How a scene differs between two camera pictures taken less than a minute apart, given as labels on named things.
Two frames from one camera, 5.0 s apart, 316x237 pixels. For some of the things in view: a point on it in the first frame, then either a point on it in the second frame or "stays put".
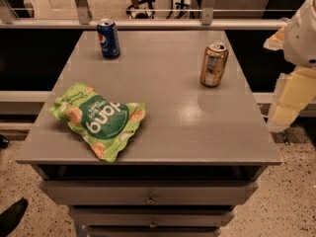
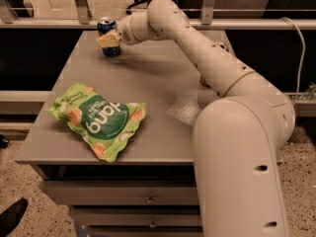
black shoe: (11, 216) stays put
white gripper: (301, 39) → (124, 31)
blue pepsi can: (109, 39) stays put
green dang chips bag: (109, 126) stays put
